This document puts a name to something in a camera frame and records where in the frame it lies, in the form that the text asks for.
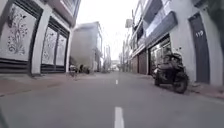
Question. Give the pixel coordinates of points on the row of distant buildings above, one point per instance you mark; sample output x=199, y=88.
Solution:
x=107, y=60

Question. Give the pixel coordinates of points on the grey multi-storey building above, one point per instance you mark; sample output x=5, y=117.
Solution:
x=85, y=46

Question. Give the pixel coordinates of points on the parked motorcycle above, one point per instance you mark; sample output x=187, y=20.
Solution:
x=73, y=70

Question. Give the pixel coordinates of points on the dark parked motor scooter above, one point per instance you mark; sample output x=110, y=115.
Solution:
x=170, y=71

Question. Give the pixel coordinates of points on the white building with dark shutters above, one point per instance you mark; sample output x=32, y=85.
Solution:
x=186, y=36

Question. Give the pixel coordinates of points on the white building with patterned gates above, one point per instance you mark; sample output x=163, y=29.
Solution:
x=36, y=36

